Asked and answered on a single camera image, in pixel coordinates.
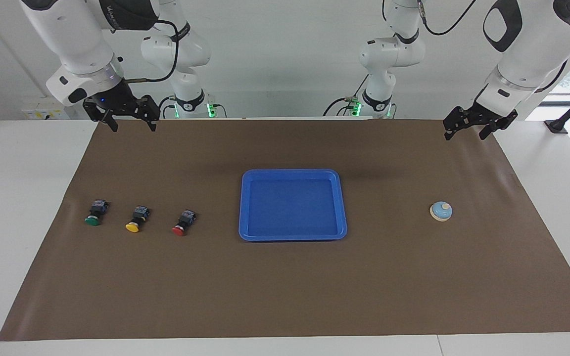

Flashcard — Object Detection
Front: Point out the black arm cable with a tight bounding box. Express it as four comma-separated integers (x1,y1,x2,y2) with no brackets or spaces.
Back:
109,19,181,84
416,0,478,36

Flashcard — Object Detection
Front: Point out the yellow push button switch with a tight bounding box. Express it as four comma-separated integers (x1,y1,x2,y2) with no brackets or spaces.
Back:
125,205,151,233

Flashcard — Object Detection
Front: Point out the black left base cable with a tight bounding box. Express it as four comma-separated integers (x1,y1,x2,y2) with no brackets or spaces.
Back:
323,74,371,117

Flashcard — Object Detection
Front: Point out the red push button switch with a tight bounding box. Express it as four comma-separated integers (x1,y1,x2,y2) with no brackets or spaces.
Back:
172,210,197,237

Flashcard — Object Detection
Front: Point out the brown table mat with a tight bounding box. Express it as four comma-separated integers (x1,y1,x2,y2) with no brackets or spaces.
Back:
0,119,570,342

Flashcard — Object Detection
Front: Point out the white wall socket box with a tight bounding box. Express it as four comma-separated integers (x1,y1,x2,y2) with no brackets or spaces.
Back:
22,101,88,121

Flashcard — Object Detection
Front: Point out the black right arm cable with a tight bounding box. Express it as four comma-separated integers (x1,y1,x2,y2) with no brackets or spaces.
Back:
109,19,181,84

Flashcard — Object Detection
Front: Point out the black base cable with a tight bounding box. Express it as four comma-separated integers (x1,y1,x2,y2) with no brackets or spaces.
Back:
323,74,371,117
156,95,177,119

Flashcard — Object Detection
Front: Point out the light blue desk bell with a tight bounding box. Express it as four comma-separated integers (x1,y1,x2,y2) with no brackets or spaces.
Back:
429,201,453,222

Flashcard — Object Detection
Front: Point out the blue plastic tray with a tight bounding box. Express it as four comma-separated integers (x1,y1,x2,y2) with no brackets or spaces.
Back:
238,169,348,242

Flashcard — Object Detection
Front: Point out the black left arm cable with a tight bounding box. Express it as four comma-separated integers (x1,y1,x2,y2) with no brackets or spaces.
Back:
416,0,478,36

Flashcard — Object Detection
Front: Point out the green push button switch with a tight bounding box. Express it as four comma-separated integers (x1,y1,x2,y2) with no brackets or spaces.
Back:
85,199,110,227

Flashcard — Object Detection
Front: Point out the black right base cable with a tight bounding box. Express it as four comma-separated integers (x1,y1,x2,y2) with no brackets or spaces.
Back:
156,95,177,119

